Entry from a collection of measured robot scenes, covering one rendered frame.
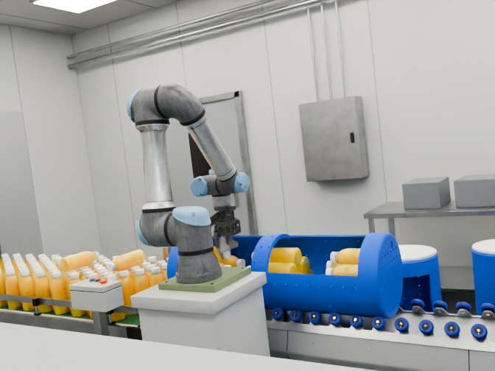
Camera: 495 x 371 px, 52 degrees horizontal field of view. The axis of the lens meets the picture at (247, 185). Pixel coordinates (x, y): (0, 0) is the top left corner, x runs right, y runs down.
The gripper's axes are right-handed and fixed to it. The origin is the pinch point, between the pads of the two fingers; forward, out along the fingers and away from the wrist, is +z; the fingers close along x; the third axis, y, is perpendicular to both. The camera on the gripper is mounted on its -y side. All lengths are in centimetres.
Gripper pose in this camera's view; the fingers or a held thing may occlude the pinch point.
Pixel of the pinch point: (224, 255)
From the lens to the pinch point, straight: 210.1
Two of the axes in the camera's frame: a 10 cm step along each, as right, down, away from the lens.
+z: 1.2, 9.9, 0.8
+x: 5.2, -1.3, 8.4
